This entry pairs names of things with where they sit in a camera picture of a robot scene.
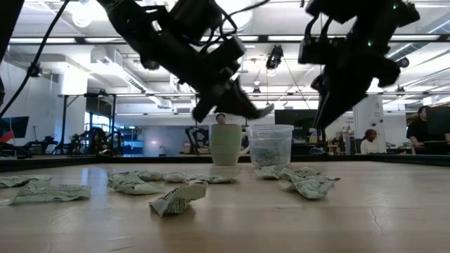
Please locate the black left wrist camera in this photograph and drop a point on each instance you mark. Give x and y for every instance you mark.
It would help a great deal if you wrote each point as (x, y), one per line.
(226, 51)

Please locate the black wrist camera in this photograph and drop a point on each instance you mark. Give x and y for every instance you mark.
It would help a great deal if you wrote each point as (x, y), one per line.
(320, 49)
(226, 51)

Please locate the red object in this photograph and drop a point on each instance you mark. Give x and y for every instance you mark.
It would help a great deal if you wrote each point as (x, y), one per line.
(8, 137)

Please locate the white pillar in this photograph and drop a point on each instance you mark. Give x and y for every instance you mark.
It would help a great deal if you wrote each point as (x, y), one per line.
(369, 119)

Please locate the wide black monitor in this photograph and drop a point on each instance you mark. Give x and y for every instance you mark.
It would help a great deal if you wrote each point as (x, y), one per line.
(295, 121)

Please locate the black background robot arm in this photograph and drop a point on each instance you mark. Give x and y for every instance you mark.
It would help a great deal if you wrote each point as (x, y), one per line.
(197, 137)
(42, 143)

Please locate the black ceiling camera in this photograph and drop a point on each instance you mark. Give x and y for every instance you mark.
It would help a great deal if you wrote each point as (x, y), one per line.
(274, 56)
(34, 70)
(403, 62)
(151, 65)

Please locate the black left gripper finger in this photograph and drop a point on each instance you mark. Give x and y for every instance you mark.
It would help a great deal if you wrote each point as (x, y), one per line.
(247, 96)
(239, 105)

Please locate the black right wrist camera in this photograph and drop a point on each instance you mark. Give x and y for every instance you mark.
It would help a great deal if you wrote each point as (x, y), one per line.
(320, 49)

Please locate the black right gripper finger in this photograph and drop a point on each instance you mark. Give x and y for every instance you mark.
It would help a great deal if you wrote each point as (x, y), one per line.
(323, 102)
(341, 105)

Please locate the black frame stand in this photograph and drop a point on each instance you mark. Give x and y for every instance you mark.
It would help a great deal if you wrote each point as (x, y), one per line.
(64, 123)

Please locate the clear plastic cup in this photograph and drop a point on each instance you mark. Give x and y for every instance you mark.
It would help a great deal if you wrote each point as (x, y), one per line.
(270, 137)

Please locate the black overhead beam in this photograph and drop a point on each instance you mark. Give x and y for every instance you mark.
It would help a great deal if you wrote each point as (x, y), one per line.
(444, 37)

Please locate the green ceramic mug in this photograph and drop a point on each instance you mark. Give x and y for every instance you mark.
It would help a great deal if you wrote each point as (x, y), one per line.
(225, 144)

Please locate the black aluminium table frame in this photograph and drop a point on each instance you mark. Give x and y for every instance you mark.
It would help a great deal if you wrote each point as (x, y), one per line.
(158, 159)

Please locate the dark wall screen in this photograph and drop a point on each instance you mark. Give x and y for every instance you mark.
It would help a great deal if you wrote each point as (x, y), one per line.
(17, 124)

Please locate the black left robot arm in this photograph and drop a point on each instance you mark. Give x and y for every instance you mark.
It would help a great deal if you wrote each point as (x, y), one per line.
(158, 38)

